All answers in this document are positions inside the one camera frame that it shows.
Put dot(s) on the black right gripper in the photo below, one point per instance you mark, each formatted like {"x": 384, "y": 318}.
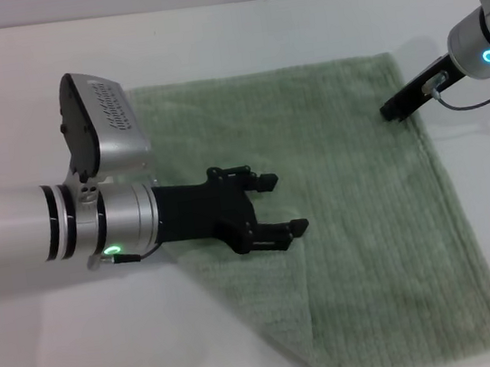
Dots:
{"x": 432, "y": 84}

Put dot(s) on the green ribbed towel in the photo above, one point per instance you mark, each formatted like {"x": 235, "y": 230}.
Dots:
{"x": 369, "y": 221}

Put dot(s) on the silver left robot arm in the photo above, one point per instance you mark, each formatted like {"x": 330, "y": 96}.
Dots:
{"x": 4, "y": 226}

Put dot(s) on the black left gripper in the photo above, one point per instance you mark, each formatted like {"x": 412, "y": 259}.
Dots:
{"x": 198, "y": 210}

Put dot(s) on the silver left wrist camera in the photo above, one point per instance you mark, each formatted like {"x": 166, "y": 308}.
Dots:
{"x": 113, "y": 120}

